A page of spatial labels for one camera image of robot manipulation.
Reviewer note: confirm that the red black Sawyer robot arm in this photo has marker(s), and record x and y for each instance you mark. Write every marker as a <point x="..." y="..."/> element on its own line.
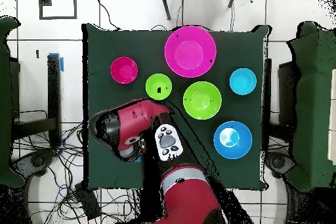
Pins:
<point x="184" y="192"/>

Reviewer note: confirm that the medium blue bowl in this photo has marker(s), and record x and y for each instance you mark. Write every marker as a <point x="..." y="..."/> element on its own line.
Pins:
<point x="138" y="158"/>

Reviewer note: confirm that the black power box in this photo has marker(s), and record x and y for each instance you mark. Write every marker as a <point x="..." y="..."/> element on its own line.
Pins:
<point x="87" y="200"/>

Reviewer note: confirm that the small green bowl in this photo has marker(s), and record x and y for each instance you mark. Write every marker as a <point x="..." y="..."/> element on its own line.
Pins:
<point x="152" y="82"/>

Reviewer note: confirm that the dark green table cloth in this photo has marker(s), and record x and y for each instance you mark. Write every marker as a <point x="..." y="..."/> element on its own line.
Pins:
<point x="105" y="77"/>

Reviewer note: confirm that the small red-pink bowl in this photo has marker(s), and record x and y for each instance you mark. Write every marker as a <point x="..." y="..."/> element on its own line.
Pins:
<point x="124" y="70"/>

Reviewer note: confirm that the large green bowl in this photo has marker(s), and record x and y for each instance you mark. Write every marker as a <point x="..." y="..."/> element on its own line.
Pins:
<point x="202" y="103"/>

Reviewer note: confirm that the black wheel base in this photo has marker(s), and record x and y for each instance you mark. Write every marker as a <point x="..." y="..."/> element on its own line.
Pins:
<point x="37" y="161"/>
<point x="278" y="162"/>

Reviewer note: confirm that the large blue bowl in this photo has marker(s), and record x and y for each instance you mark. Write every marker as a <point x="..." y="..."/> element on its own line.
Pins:
<point x="232" y="140"/>

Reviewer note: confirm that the large pink bowl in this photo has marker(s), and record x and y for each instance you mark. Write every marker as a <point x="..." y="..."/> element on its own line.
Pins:
<point x="190" y="51"/>

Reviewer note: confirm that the small light blue bowl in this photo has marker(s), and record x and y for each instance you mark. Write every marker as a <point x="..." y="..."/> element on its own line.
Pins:
<point x="243" y="81"/>

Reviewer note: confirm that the green covered side table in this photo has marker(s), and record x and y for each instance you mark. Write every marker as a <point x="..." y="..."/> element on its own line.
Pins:
<point x="5" y="103"/>
<point x="315" y="103"/>

